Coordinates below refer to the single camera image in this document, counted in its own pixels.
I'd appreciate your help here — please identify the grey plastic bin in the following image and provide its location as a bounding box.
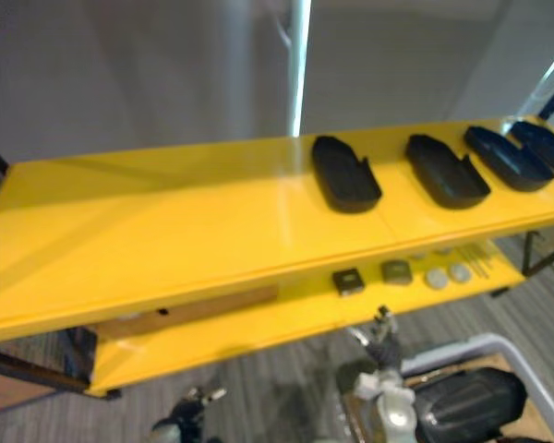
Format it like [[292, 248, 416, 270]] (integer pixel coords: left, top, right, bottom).
[[398, 332, 554, 443]]

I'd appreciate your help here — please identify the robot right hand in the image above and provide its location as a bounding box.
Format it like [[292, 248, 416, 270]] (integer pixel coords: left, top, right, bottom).
[[345, 304, 404, 374]]

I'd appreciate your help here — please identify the white upright pole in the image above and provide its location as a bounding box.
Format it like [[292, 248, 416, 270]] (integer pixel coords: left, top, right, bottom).
[[284, 0, 313, 138]]

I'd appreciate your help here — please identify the yellow metal shelf board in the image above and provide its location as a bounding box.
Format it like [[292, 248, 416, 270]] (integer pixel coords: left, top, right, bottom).
[[0, 113, 554, 345], [84, 238, 525, 401]]

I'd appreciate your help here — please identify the black metal shelf frame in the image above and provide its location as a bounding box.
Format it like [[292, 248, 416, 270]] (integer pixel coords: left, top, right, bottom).
[[0, 82, 554, 403]]

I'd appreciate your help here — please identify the black plastic housing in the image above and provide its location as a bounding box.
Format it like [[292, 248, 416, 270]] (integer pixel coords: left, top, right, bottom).
[[414, 366, 528, 443], [404, 133, 492, 210], [464, 125, 554, 194], [310, 134, 383, 215], [509, 120, 554, 183]]

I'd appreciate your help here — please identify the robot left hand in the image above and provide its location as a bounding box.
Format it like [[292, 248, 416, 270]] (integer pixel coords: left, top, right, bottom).
[[151, 386, 228, 443]]

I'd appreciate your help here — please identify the small dark square part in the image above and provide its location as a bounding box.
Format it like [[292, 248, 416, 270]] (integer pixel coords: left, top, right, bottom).
[[331, 269, 367, 297], [380, 259, 413, 285]]

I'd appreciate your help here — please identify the round silver disc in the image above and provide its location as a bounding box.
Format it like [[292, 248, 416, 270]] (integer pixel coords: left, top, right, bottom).
[[425, 269, 451, 292], [448, 263, 473, 284]]

